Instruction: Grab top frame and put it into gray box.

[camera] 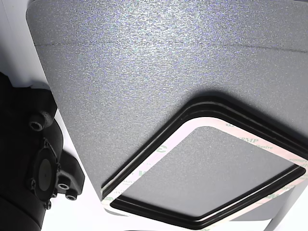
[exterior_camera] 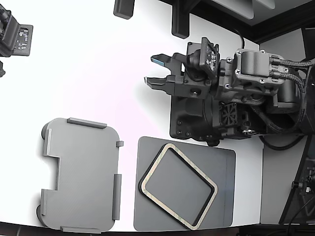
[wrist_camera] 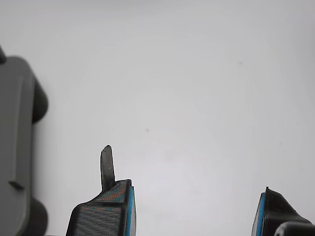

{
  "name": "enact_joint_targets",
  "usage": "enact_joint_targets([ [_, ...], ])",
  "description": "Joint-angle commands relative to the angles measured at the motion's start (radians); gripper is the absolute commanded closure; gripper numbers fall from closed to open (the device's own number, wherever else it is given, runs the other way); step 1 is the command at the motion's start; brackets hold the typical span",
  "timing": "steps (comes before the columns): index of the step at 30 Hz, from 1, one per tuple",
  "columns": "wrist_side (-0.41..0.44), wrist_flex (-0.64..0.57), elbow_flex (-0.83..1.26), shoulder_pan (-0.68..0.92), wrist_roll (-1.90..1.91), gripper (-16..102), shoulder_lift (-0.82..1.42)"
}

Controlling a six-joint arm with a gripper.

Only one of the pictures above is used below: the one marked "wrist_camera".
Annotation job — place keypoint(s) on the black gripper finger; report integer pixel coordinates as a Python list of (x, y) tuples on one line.
[(98, 218), (273, 209)]

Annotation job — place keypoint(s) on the gray plastic box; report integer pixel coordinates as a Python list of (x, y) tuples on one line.
[(14, 123)]

